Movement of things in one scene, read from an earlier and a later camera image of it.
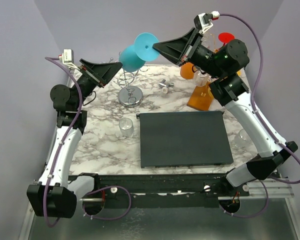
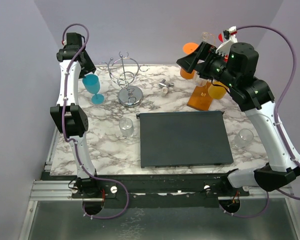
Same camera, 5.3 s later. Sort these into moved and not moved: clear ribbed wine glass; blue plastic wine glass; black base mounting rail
Moved: blue plastic wine glass
Not moved: black base mounting rail; clear ribbed wine glass
